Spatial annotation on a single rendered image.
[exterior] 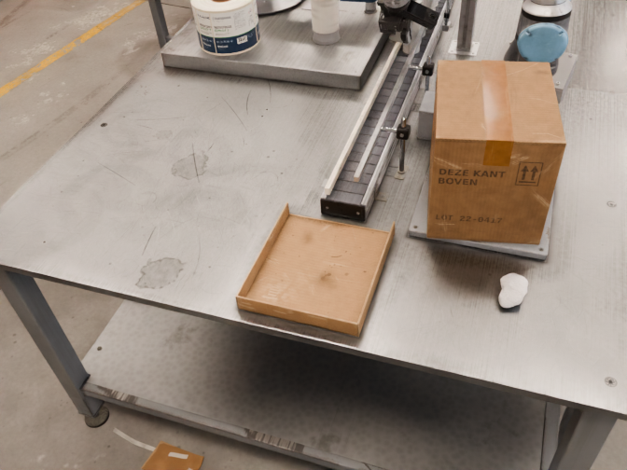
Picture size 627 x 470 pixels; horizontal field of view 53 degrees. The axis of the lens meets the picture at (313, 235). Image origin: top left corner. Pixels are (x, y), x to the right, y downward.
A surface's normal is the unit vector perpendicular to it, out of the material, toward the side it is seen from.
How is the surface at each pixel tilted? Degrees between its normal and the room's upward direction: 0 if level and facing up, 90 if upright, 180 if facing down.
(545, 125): 0
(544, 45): 97
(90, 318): 0
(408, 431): 3
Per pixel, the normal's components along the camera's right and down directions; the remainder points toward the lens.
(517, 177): -0.15, 0.69
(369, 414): -0.06, -0.73
